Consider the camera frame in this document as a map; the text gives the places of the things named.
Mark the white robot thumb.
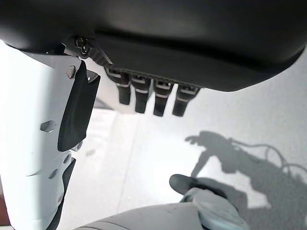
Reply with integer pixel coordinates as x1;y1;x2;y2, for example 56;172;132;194
0;39;104;230

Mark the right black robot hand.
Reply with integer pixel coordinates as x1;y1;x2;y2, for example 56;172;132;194
0;0;307;152

